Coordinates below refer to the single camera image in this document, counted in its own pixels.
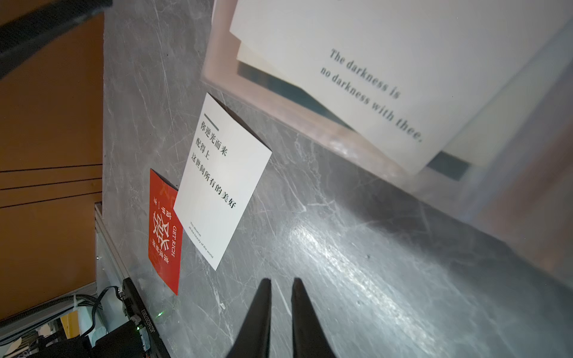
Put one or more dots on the white card near left arm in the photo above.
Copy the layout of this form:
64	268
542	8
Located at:
225	164

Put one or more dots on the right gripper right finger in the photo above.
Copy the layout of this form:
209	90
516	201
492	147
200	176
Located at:
308	338

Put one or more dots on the aluminium front rail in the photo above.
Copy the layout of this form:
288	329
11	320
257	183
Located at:
110	272

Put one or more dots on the white card large chinese text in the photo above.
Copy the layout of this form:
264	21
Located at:
416	78

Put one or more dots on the red card left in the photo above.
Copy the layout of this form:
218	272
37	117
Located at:
165	231

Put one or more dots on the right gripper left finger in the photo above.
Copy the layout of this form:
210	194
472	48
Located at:
253	339

